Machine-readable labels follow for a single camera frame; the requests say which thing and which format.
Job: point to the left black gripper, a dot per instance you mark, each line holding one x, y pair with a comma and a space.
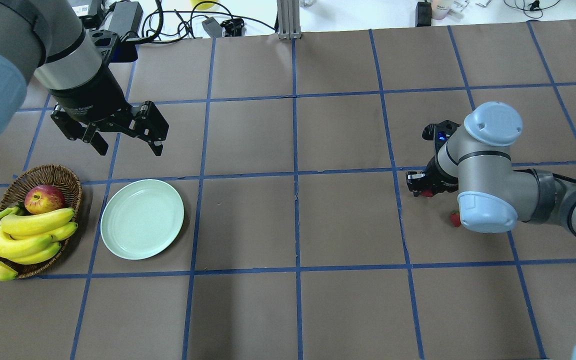
89, 98

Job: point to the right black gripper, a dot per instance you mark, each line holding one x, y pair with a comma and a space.
439, 174

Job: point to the red strawberry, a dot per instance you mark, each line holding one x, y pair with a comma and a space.
455, 219
428, 193

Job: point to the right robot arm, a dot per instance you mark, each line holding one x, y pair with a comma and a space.
473, 160

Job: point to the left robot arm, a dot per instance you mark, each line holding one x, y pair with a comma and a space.
45, 40

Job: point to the light green plate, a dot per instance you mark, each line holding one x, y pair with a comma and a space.
142, 219

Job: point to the red apple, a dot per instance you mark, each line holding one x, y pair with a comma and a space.
43, 199

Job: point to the black power adapter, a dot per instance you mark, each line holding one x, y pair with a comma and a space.
123, 18

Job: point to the yellow banana bunch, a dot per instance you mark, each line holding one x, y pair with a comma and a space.
31, 240

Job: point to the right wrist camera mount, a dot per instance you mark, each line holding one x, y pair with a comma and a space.
439, 133

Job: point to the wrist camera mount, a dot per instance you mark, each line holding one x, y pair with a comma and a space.
111, 48
439, 133

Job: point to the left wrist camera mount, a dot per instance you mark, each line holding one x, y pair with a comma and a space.
111, 48

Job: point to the aluminium frame post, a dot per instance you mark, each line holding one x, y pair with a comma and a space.
288, 15

